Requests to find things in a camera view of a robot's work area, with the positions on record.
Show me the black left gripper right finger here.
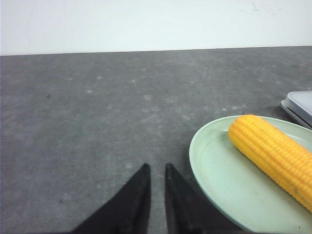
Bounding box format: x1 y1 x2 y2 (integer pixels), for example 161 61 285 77
165 163 245 234

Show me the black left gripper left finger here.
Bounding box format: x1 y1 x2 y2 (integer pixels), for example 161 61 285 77
71 163 151 234

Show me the yellow corn cob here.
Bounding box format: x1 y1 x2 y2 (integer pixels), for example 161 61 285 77
228 115 312 211

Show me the light green plate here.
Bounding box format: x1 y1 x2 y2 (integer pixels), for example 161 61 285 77
189 116 312 234

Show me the silver digital kitchen scale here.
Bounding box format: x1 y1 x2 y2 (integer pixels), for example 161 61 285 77
281 91 312 130

